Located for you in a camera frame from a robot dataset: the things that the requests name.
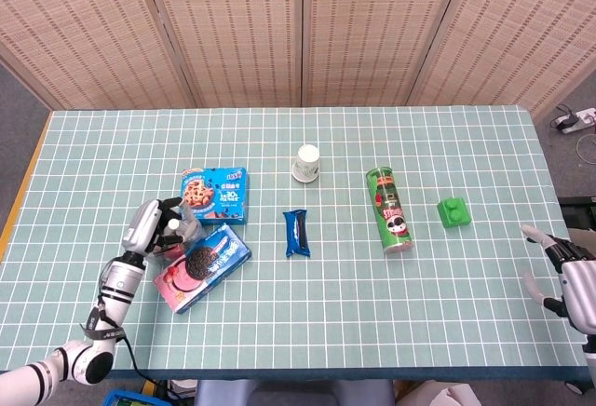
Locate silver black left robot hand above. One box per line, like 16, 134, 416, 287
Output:
121, 196, 204, 258

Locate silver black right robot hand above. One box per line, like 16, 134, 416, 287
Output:
520, 223, 596, 332

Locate black box beside table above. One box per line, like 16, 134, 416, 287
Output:
557, 196, 596, 235

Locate pink and blue Oreo box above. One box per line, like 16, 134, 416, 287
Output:
153, 223, 252, 315

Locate blue chocolate chip cookie box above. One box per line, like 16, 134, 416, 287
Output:
180, 167, 249, 226

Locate green toy brick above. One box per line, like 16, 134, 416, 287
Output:
436, 196, 471, 229

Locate blue Oreo snack pack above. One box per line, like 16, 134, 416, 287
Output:
282, 209, 312, 259

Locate white power strip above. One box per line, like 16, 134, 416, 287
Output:
552, 106, 596, 135

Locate blue plastic bin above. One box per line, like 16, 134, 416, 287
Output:
102, 389, 157, 406

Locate white paper cup green leaves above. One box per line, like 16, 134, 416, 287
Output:
291, 143, 322, 183

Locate green Pringles can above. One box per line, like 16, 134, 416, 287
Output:
365, 166, 415, 256

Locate woven folding screen panel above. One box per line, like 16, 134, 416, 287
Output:
137, 0, 306, 109
0, 0, 196, 110
407, 0, 596, 116
302, 0, 469, 108

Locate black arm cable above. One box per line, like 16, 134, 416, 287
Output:
121, 335, 196, 400

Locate thin white floor cable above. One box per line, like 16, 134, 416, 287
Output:
576, 131, 596, 164

